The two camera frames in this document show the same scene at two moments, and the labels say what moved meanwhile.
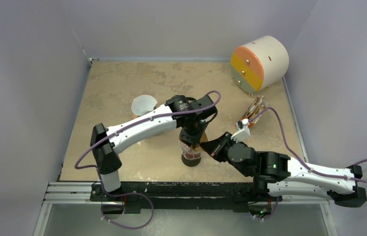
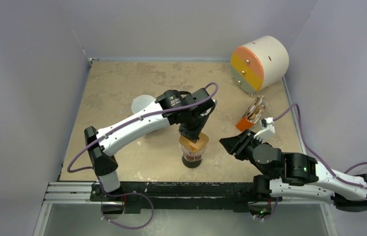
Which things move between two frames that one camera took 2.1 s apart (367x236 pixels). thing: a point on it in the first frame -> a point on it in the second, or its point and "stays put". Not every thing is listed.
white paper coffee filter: x=142 y=104 stays put
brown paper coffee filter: x=199 y=148 stays put
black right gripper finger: x=217 y=148 -> x=233 y=144
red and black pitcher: x=190 y=160 stays put
